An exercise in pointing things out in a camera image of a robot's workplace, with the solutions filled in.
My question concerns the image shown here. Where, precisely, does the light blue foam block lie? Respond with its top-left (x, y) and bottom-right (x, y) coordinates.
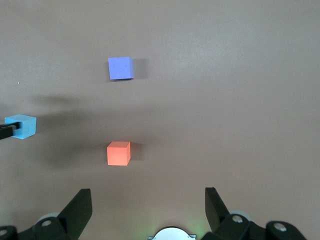
top-left (4, 113), bottom-right (38, 140)

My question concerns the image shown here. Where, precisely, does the purple foam block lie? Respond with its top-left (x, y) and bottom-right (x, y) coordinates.
top-left (107, 56), bottom-right (136, 81)

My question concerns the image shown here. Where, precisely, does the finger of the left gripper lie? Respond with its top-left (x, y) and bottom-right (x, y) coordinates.
top-left (0, 121), bottom-right (22, 141)

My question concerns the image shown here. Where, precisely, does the orange foam block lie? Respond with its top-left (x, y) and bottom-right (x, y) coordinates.
top-left (106, 141), bottom-right (132, 167)

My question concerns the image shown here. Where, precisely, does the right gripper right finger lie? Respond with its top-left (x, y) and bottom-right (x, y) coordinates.
top-left (199, 187), bottom-right (308, 240)

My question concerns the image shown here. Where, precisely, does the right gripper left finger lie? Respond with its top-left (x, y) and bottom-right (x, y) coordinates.
top-left (0, 188), bottom-right (93, 240)

